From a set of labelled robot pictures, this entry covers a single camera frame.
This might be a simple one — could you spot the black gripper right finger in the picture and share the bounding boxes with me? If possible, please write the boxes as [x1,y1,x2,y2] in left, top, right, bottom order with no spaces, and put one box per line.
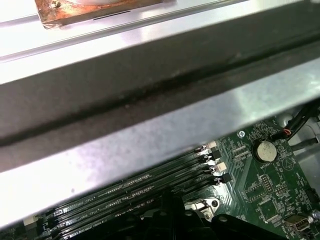
[173,191,256,240]

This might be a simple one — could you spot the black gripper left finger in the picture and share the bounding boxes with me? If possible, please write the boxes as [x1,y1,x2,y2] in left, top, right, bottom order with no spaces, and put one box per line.
[116,190,175,240]

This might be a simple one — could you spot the CPU socket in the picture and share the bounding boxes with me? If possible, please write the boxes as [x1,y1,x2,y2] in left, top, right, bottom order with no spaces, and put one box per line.
[184,196,226,240]

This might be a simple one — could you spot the green motherboard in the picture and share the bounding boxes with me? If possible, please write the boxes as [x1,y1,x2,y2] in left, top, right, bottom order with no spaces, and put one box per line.
[0,116,320,240]

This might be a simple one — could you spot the internal USB port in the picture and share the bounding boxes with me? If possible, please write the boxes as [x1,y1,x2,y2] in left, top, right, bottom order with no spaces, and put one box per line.
[287,216,312,232]

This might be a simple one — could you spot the silver coin cell battery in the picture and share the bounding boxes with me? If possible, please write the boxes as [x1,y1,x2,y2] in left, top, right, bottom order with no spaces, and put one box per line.
[252,139,278,163]

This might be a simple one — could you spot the black pin header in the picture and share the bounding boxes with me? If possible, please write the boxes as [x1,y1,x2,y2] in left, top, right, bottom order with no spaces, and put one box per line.
[306,188,320,206]

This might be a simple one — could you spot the black PC case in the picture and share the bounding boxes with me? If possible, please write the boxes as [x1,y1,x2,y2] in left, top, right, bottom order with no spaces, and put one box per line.
[0,0,320,240]

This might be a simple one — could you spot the fan connector coloured wires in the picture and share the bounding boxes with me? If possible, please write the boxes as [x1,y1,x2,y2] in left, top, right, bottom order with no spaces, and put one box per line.
[270,127,292,141]

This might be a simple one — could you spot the black cable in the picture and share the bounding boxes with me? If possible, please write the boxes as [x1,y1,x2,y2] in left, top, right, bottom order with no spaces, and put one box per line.
[287,103,320,133]
[289,136,320,151]

